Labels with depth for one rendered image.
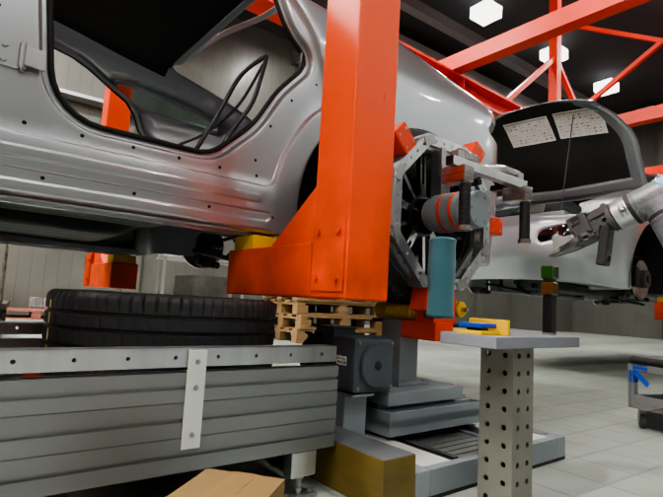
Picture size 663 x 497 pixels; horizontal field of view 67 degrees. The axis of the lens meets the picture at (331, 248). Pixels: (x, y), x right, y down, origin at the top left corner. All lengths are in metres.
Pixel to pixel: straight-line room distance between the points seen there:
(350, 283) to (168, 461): 0.60
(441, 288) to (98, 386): 1.01
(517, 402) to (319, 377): 0.52
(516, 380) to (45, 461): 1.09
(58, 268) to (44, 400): 8.62
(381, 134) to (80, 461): 1.07
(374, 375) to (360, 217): 0.53
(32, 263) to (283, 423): 8.53
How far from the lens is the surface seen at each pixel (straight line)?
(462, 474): 1.60
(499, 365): 1.44
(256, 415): 1.29
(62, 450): 1.15
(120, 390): 1.15
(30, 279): 9.65
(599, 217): 1.63
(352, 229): 1.33
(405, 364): 1.90
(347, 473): 1.45
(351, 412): 1.65
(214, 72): 11.30
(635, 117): 8.30
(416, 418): 1.78
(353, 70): 1.47
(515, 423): 1.45
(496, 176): 1.76
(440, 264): 1.62
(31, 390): 1.11
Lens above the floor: 0.51
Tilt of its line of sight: 6 degrees up
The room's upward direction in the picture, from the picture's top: 3 degrees clockwise
